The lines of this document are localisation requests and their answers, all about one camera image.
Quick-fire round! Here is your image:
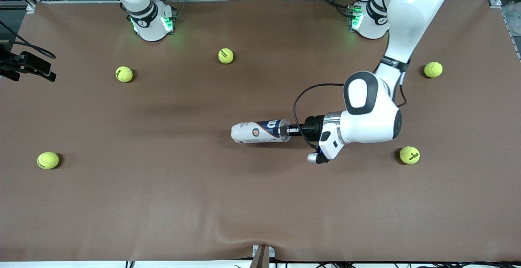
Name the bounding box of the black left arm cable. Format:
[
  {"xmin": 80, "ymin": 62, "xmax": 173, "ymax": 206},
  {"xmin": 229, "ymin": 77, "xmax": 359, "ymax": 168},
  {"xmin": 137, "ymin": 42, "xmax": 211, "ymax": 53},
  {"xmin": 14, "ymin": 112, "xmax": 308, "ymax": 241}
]
[{"xmin": 293, "ymin": 73, "xmax": 408, "ymax": 150}]

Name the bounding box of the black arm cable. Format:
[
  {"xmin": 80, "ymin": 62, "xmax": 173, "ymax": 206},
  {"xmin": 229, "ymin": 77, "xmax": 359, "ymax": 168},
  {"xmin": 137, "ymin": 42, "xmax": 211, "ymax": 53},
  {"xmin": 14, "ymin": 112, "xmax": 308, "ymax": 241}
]
[
  {"xmin": 293, "ymin": 73, "xmax": 408, "ymax": 150},
  {"xmin": 0, "ymin": 20, "xmax": 57, "ymax": 59}
]

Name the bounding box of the metal table edge bracket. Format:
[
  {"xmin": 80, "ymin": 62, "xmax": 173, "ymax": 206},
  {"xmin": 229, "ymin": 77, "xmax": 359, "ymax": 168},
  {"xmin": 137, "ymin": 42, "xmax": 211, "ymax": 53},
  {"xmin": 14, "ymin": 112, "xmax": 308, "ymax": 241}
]
[{"xmin": 250, "ymin": 244, "xmax": 276, "ymax": 268}]

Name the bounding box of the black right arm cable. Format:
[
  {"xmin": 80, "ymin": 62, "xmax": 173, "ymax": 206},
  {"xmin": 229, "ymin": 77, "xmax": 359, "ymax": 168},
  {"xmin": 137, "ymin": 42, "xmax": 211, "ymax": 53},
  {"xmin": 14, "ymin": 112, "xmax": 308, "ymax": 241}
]
[{"xmin": 0, "ymin": 20, "xmax": 57, "ymax": 59}]

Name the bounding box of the brown table cover mat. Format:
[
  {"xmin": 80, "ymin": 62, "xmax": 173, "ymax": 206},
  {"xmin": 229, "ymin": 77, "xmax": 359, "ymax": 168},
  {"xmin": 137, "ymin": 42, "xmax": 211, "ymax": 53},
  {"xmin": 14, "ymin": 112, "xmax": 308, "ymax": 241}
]
[{"xmin": 0, "ymin": 0, "xmax": 521, "ymax": 263}]

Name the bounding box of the white plastic bag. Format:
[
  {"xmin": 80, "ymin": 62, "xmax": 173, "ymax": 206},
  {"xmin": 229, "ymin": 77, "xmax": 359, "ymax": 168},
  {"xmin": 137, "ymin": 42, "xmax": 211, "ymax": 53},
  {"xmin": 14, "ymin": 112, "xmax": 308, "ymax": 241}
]
[{"xmin": 501, "ymin": 2, "xmax": 521, "ymax": 37}]

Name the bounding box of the white blue tennis ball can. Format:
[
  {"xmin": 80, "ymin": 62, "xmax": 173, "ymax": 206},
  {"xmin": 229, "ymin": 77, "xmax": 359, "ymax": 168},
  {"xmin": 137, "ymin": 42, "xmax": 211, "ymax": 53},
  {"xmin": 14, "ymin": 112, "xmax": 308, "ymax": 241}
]
[{"xmin": 231, "ymin": 118, "xmax": 291, "ymax": 144}]

